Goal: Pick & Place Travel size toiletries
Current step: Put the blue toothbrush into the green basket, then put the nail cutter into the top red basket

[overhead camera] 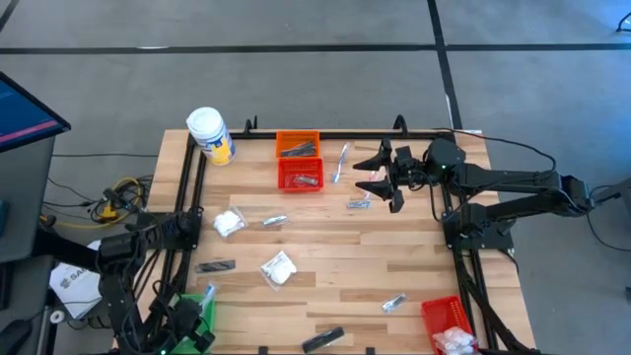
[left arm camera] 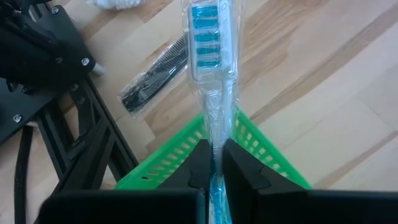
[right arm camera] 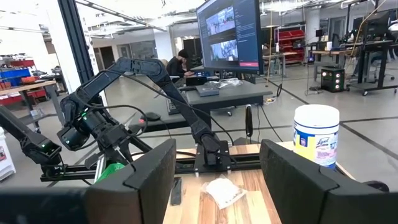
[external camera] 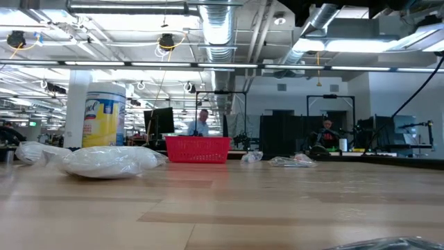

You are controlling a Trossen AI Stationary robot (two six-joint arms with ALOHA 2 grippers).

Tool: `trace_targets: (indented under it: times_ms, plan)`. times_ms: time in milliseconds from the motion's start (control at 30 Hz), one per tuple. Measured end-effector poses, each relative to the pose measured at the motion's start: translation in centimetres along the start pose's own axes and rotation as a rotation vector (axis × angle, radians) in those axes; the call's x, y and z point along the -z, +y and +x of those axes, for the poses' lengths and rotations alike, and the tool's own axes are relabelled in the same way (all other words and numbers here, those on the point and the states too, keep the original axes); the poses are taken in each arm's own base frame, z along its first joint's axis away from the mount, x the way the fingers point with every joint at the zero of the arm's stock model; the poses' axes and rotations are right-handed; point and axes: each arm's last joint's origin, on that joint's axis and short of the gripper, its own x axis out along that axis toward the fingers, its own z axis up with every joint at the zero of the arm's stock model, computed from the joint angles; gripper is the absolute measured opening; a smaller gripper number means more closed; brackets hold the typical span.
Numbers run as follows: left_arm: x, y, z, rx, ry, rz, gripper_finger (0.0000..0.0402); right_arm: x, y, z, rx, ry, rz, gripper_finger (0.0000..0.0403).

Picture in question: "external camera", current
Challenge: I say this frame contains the person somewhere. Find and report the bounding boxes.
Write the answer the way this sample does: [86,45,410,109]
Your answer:
[187,108,211,137]
[314,119,343,149]

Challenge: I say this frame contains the black partition screen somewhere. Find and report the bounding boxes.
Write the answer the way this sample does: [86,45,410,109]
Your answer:
[259,114,348,157]

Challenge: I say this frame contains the white building column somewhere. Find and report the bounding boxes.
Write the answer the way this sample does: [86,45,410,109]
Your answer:
[63,69,94,146]

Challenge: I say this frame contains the nail clipper in clear bag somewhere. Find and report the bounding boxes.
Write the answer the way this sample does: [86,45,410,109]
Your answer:
[268,156,299,168]

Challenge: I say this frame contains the red plastic basket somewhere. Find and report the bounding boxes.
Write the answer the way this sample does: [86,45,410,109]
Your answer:
[164,135,232,165]

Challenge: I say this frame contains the overhead light bar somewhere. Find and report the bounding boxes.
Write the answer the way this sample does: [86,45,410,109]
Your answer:
[0,58,444,73]

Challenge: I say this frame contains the black aluminium table frame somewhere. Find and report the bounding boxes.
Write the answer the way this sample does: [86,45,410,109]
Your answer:
[126,149,444,171]

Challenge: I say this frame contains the cotton balls in clear bag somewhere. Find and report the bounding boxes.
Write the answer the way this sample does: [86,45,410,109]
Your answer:
[14,141,73,166]

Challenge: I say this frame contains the Lysol wipes canister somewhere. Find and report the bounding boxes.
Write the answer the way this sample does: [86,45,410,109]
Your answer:
[82,82,127,150]

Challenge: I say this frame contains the slanted silver ventilation duct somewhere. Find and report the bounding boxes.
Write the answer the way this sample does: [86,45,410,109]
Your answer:
[273,0,351,79]

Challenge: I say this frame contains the ribbed silver ventilation duct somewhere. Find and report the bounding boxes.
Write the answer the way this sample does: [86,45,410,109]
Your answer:
[197,0,241,115]

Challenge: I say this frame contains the grey screen panel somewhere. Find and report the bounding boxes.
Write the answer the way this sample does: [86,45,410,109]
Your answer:
[393,114,417,147]

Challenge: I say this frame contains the yellow hanging cord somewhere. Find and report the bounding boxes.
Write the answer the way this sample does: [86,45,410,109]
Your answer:
[314,51,323,88]

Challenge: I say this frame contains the cotton pads in clear bag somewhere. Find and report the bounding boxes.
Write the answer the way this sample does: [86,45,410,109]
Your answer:
[57,145,170,180]

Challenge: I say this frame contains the black ceiling cable reel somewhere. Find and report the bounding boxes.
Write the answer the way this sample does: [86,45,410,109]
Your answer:
[6,30,27,49]
[157,33,176,52]

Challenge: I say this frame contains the ceiling light fixture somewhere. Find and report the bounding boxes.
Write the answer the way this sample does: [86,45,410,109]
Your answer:
[293,36,444,53]

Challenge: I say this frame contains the black comb in clear bag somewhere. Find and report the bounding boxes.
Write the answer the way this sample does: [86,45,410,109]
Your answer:
[322,236,444,250]

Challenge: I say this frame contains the black computer monitor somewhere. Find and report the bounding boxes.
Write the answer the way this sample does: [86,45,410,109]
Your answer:
[144,106,175,140]

